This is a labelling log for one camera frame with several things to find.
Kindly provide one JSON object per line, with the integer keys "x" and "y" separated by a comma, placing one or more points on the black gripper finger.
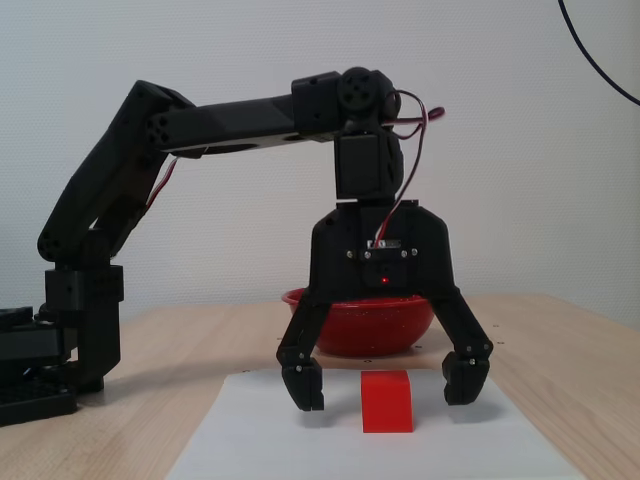
{"x": 302, "y": 380}
{"x": 465, "y": 375}

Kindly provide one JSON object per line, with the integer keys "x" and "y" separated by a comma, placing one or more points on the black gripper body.
{"x": 345, "y": 240}

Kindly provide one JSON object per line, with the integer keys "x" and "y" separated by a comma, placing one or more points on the red cube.
{"x": 385, "y": 405}

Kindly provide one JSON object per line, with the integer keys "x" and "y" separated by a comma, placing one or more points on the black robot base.
{"x": 35, "y": 345}

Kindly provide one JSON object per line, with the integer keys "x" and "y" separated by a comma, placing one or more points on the red speckled bowl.
{"x": 370, "y": 330}

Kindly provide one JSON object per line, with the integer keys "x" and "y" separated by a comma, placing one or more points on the white paper sheet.
{"x": 475, "y": 440}

